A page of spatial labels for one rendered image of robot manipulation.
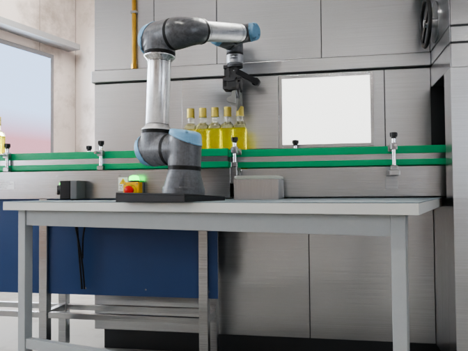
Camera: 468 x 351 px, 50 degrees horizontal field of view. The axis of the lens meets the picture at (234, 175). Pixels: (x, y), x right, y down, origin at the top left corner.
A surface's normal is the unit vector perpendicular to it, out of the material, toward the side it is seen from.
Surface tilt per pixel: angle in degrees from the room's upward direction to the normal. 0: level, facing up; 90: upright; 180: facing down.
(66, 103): 90
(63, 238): 90
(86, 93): 90
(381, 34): 90
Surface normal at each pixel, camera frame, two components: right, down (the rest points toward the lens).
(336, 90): -0.18, -0.03
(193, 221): -0.44, -0.02
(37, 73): 0.90, -0.02
